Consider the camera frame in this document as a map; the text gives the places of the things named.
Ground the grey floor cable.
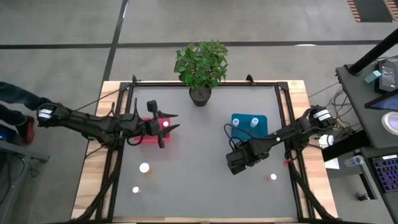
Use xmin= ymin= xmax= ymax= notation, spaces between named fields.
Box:
xmin=307 ymin=81 xmax=352 ymax=125

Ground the black device with blue light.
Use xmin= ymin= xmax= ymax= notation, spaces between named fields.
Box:
xmin=0 ymin=124 xmax=17 ymax=143

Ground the black desk crossbar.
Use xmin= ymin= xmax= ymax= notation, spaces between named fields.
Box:
xmin=321 ymin=132 xmax=373 ymax=162

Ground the black plant pot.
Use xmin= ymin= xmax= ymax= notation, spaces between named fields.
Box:
xmin=188 ymin=86 xmax=213 ymax=108

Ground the small teal box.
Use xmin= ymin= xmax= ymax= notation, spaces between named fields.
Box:
xmin=364 ymin=70 xmax=382 ymax=84

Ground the black mat with striped edge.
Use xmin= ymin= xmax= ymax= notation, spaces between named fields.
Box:
xmin=382 ymin=0 xmax=398 ymax=22
xmin=347 ymin=0 xmax=386 ymax=23

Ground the black aluminium table frame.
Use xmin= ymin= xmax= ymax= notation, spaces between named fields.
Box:
xmin=71 ymin=74 xmax=340 ymax=224

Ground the tablet with lit screen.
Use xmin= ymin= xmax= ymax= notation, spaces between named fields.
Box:
xmin=364 ymin=93 xmax=398 ymax=111

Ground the thick black pole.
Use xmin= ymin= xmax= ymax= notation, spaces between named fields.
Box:
xmin=347 ymin=28 xmax=398 ymax=77

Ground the white power adapter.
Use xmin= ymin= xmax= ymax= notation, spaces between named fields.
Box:
xmin=318 ymin=133 xmax=335 ymax=149

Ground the pink plastic bin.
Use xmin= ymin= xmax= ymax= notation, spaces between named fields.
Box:
xmin=132 ymin=116 xmax=171 ymax=144

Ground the keyboard with purple backlight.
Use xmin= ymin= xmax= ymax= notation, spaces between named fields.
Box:
xmin=371 ymin=154 xmax=398 ymax=194

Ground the round white puck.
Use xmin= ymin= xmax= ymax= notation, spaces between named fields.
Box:
xmin=381 ymin=111 xmax=398 ymax=136

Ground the black power brick with label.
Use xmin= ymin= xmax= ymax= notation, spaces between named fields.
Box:
xmin=374 ymin=60 xmax=398 ymax=95

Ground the person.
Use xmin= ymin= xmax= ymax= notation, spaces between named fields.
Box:
xmin=0 ymin=81 xmax=53 ymax=146

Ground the white paper sheet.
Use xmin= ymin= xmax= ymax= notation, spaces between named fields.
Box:
xmin=323 ymin=157 xmax=341 ymax=170

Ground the grey metal side table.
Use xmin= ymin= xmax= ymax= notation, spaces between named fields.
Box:
xmin=0 ymin=139 xmax=50 ymax=224

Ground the grey table mat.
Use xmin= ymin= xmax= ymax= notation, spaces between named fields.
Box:
xmin=113 ymin=85 xmax=298 ymax=218

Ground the blue plastic bin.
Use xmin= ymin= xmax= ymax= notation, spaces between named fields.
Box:
xmin=231 ymin=113 xmax=269 ymax=144

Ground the green leafy potted plant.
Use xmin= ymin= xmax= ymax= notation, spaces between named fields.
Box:
xmin=173 ymin=40 xmax=229 ymax=91

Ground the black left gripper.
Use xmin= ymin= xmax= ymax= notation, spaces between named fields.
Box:
xmin=144 ymin=100 xmax=181 ymax=149

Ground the dark grey desk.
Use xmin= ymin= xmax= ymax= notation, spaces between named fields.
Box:
xmin=360 ymin=146 xmax=398 ymax=224
xmin=335 ymin=60 xmax=398 ymax=150

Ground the clear plastic water bottle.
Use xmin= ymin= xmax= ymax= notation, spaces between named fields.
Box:
xmin=343 ymin=154 xmax=365 ymax=168

